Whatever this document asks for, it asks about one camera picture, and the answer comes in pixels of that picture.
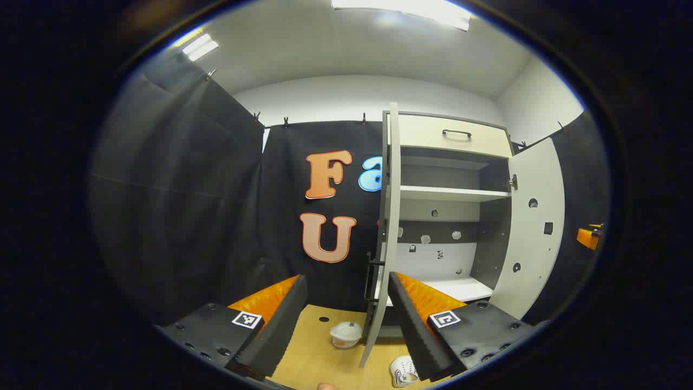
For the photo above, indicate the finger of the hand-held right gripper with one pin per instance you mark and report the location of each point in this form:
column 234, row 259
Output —
column 587, row 237

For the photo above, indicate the shoe cabinet door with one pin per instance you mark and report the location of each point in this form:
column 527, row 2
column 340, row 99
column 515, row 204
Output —
column 391, row 216
column 533, row 244

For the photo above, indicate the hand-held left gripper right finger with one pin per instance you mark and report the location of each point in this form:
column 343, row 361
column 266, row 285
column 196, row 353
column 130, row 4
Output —
column 411, row 325

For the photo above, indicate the white striped shoe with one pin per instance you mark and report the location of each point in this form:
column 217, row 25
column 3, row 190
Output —
column 403, row 371

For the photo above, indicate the white lidded paper cup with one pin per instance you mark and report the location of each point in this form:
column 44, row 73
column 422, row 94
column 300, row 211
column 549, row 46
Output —
column 345, row 333

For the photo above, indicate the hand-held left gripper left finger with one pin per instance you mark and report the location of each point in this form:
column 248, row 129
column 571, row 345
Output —
column 281, row 319

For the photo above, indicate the ceiling light panel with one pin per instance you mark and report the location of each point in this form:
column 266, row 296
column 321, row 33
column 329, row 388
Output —
column 200, row 47
column 400, row 10

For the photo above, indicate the black backdrop cloth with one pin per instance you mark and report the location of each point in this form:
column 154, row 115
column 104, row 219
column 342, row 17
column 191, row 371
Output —
column 287, row 216
column 579, row 179
column 173, row 189

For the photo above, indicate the grey white shoe cabinet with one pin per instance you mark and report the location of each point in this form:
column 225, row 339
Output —
column 444, row 193

